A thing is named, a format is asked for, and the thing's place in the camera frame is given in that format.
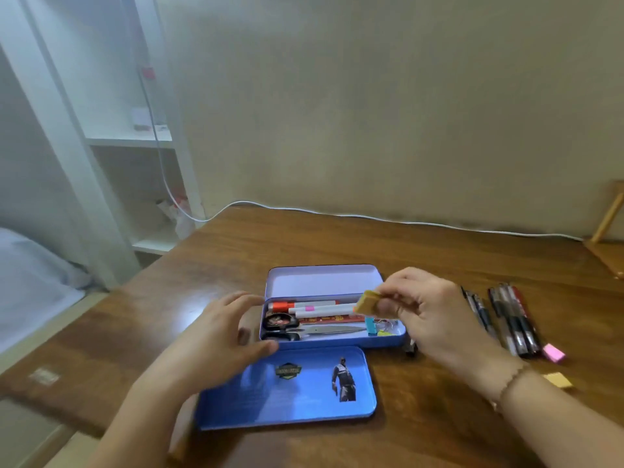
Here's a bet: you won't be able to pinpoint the person's right hand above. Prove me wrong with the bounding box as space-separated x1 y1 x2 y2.
375 267 518 386

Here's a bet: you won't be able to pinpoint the person's left hand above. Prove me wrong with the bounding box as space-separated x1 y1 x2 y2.
155 291 280 399

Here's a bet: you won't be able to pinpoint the yellow eraser block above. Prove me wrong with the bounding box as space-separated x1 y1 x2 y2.
353 290 385 317

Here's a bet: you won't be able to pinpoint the person's left forearm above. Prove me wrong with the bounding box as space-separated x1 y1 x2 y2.
83 377 198 468

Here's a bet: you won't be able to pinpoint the person's right forearm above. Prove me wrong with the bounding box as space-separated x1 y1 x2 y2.
487 363 624 468

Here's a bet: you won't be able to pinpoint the blue pencil case lid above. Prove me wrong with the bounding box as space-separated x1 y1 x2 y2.
195 346 378 431

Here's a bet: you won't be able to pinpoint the red patterned ruler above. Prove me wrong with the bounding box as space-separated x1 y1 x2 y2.
298 314 366 325

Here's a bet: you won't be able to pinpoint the white marker with orange cap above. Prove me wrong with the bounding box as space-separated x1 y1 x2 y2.
267 300 338 312

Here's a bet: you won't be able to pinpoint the white marker with pink band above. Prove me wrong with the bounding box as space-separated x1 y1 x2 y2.
288 303 360 319

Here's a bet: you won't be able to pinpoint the blue tin pencil case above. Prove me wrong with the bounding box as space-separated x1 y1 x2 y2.
259 264 408 350

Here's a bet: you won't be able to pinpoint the red and black pen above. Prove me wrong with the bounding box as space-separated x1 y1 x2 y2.
506 283 543 355

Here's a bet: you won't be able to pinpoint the crumpled plastic bag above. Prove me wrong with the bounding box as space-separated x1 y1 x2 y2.
155 195 197 241

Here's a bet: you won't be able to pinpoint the small sticker label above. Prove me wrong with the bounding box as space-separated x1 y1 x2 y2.
28 367 60 386

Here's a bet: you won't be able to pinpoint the wooden stand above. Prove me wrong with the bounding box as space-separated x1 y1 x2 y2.
583 180 624 280

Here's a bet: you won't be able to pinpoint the white bed mattress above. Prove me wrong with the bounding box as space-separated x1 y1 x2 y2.
0 227 94 355

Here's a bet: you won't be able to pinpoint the white shelf unit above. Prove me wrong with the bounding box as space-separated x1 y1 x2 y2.
0 0 206 290

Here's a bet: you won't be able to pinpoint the small white box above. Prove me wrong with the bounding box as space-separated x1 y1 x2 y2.
131 107 155 132

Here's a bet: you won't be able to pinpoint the black handled scissors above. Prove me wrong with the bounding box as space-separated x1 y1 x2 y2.
261 313 368 343

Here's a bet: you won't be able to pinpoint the white cable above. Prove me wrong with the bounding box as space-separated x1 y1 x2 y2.
119 0 584 241

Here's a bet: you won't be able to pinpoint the beaded wrist bracelet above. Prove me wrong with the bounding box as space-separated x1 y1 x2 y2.
491 363 532 414

